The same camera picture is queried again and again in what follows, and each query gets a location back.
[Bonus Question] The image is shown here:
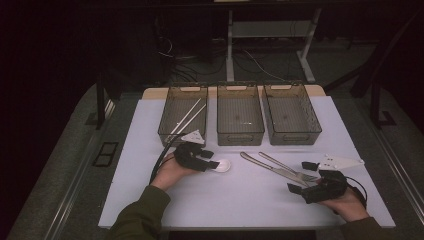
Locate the metal floor rail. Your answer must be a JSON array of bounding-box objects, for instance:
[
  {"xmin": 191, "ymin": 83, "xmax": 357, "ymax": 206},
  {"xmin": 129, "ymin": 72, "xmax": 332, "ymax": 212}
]
[
  {"xmin": 43, "ymin": 99, "xmax": 118, "ymax": 240},
  {"xmin": 356, "ymin": 99, "xmax": 424, "ymax": 214}
]

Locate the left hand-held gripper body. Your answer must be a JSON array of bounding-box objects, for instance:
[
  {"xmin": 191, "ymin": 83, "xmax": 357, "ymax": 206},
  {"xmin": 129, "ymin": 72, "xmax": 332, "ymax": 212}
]
[{"xmin": 173, "ymin": 129, "xmax": 209, "ymax": 173}]

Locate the white floor cable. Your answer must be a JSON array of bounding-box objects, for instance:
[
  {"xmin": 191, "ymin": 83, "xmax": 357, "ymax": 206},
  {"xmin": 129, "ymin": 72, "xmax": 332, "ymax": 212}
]
[{"xmin": 233, "ymin": 48, "xmax": 288, "ymax": 83}]

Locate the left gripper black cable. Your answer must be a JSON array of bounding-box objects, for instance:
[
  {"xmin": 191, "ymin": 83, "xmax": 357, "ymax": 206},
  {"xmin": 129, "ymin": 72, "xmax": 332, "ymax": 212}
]
[{"xmin": 148, "ymin": 133, "xmax": 186, "ymax": 184}]

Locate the dark clear plastic basket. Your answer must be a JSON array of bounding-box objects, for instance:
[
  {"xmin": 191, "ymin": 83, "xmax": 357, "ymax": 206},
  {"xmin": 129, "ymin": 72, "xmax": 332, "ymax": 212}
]
[
  {"xmin": 157, "ymin": 82, "xmax": 209, "ymax": 149},
  {"xmin": 262, "ymin": 80, "xmax": 323, "ymax": 147},
  {"xmin": 216, "ymin": 81, "xmax": 266, "ymax": 147}
]

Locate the person's right hand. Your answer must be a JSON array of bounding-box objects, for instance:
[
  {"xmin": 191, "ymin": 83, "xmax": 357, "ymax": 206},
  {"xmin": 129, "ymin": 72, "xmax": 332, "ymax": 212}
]
[{"xmin": 319, "ymin": 186, "xmax": 371, "ymax": 224}]

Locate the black floor socket frame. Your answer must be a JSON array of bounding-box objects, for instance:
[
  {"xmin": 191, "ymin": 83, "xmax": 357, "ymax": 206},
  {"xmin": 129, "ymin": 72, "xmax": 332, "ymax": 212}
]
[{"xmin": 92, "ymin": 141, "xmax": 120, "ymax": 168}]

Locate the bundle of black floor cables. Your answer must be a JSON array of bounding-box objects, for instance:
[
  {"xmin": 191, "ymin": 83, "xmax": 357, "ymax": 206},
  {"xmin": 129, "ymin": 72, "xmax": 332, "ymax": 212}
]
[{"xmin": 154, "ymin": 16, "xmax": 228, "ymax": 84}]

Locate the white metal desk frame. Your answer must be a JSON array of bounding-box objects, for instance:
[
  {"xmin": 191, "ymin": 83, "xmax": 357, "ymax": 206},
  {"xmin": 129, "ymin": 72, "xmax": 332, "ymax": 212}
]
[{"xmin": 225, "ymin": 8, "xmax": 323, "ymax": 84}]

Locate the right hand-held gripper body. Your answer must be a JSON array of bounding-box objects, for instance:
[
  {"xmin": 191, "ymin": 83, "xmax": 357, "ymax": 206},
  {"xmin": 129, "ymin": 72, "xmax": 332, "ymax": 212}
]
[{"xmin": 301, "ymin": 153, "xmax": 365, "ymax": 205}]

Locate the white ceramic spoon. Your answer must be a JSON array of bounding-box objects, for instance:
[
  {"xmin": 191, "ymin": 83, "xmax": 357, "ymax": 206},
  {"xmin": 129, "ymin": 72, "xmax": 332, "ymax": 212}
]
[{"xmin": 211, "ymin": 158, "xmax": 232, "ymax": 174}]

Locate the white table cover sheet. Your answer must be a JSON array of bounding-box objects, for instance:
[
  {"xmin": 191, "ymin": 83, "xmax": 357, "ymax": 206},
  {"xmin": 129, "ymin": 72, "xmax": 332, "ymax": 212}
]
[{"xmin": 98, "ymin": 95, "xmax": 397, "ymax": 231}]

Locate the black stand leg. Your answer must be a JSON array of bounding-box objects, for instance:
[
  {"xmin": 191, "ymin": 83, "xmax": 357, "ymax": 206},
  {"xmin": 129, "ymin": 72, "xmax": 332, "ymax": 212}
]
[
  {"xmin": 369, "ymin": 79, "xmax": 398, "ymax": 130},
  {"xmin": 94, "ymin": 71, "xmax": 116, "ymax": 131}
]

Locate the person's left hand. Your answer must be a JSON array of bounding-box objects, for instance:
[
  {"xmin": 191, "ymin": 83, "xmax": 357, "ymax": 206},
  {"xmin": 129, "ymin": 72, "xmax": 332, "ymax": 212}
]
[{"xmin": 149, "ymin": 153, "xmax": 198, "ymax": 193}]

